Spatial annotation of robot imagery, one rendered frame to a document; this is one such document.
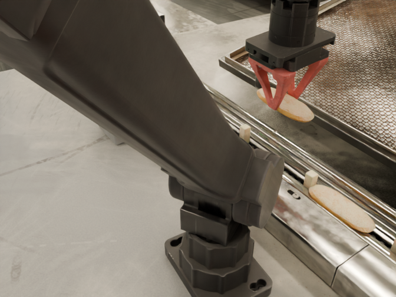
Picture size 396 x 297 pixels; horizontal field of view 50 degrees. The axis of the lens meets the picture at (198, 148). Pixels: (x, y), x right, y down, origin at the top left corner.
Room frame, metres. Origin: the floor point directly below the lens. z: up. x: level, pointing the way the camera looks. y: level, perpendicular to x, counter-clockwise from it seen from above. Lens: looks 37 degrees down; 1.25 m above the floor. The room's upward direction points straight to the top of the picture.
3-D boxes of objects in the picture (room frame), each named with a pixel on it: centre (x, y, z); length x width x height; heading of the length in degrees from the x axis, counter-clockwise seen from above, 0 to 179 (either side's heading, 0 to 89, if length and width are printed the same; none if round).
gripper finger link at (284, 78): (0.51, -0.11, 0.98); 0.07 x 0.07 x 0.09; 36
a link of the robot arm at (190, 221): (0.34, -0.03, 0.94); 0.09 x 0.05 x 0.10; 153
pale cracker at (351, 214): (0.39, -0.19, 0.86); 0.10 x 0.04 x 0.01; 35
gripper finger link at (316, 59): (0.52, -0.12, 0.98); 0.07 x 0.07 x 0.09; 36
